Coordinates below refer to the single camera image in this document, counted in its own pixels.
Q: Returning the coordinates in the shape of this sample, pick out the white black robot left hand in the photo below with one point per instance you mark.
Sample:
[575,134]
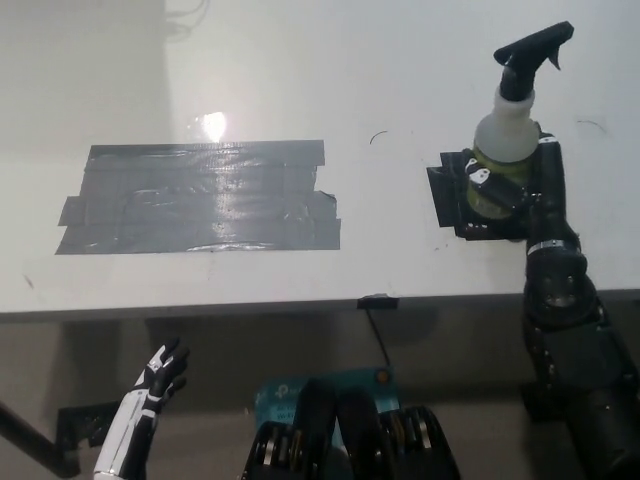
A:
[135,425]

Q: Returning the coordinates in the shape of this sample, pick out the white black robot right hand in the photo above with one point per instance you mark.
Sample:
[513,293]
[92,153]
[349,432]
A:
[550,200]

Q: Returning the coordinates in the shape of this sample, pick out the translucent spray bottle black trigger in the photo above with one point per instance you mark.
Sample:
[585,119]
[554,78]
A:
[500,135]

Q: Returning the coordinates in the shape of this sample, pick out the black square tape spot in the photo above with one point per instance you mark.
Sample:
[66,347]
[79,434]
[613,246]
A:
[445,195]

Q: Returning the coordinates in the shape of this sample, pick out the black teal robot torso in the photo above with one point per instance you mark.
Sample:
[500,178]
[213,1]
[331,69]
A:
[350,430]

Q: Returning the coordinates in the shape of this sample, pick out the black metal table leg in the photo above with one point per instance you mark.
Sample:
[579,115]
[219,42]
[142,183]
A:
[30,435]

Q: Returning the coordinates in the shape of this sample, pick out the large grey tape patch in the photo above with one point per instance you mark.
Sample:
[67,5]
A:
[200,200]

